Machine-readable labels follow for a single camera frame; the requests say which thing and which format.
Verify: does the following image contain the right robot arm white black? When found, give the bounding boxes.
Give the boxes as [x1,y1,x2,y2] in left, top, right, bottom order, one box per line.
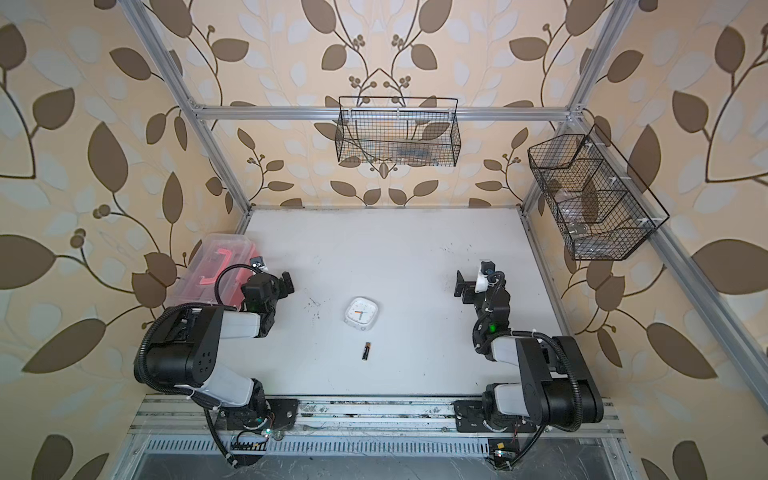
[454,262,604,433]

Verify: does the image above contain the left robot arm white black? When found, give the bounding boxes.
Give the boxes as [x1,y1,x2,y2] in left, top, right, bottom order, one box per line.
[134,257,299,434]

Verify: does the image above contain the pink clear plastic box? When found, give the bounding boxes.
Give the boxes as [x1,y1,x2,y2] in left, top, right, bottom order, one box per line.
[166,234,258,306]

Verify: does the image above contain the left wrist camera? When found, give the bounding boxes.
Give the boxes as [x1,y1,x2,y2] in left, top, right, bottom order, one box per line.
[250,256,267,272]

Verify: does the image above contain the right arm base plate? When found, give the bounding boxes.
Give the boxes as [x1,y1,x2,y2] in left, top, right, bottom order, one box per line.
[452,400,537,435]

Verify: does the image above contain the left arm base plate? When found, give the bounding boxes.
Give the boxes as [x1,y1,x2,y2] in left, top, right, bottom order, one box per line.
[220,397,299,431]

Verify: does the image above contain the black wire basket right wall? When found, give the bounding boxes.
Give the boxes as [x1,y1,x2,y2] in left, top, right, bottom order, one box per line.
[527,125,670,261]

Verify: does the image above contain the black wire basket wall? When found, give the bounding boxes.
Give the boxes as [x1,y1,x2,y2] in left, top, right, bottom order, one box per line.
[332,95,462,167]
[527,125,670,261]

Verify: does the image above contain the aluminium mounting rail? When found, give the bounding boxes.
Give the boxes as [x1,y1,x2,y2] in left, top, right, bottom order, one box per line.
[128,394,625,439]

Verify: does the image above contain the black wire basket back wall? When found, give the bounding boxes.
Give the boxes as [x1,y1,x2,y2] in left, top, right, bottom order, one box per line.
[332,95,462,167]

